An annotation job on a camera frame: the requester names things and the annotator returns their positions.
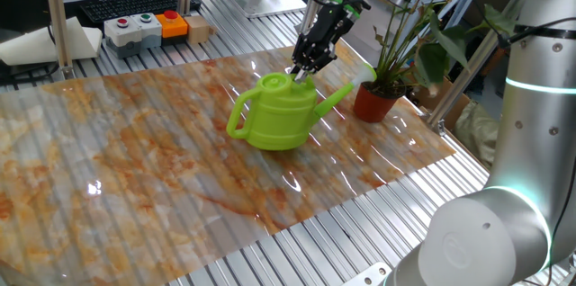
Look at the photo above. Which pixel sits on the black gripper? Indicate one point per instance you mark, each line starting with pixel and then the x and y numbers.
pixel 321 38

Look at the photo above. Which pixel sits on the green plastic watering can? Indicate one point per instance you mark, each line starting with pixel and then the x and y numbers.
pixel 279 119

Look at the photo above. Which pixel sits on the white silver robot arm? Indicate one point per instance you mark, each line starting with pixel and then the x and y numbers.
pixel 531 142

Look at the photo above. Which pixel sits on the green plant in terracotta pot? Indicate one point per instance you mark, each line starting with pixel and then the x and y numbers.
pixel 373 106

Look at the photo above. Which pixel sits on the small wooden block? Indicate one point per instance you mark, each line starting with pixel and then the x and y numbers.
pixel 197 29

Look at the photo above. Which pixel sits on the orange emergency stop box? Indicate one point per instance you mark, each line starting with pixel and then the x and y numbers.
pixel 172 27

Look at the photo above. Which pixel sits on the brown cardboard box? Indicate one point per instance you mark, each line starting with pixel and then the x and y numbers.
pixel 452 113

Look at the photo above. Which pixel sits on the grey box with green button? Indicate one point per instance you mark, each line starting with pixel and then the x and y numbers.
pixel 148 29

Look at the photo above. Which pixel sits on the beige fabric bag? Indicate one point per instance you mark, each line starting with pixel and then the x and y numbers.
pixel 474 135

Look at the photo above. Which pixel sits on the black keyboard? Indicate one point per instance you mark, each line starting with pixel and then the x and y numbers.
pixel 135 5

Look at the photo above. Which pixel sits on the grey box with red button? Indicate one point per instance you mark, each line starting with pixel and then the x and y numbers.
pixel 120 36

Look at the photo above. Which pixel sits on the orange marble pattern mat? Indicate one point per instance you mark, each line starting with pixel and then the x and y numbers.
pixel 135 164

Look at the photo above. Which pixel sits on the white folded paper cone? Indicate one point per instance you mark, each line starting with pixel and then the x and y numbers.
pixel 40 45

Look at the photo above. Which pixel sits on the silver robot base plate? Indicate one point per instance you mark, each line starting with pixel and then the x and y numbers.
pixel 369 274

